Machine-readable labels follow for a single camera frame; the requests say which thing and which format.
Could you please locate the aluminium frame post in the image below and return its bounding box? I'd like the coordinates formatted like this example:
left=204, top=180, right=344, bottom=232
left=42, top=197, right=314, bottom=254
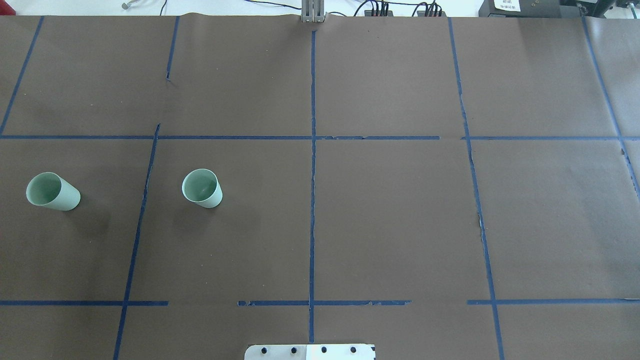
left=301, top=0, right=327, bottom=23

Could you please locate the brown paper table cover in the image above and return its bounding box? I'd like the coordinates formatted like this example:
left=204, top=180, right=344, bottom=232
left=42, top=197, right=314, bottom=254
left=1, top=13, right=639, bottom=360

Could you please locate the mint green cup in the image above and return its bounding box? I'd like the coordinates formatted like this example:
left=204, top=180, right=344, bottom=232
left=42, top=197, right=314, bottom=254
left=182, top=168, right=223, bottom=208
left=25, top=172, right=82, bottom=212

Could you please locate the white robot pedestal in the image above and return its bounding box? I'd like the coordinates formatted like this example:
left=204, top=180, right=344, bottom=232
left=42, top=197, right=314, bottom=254
left=244, top=343, right=377, bottom=360

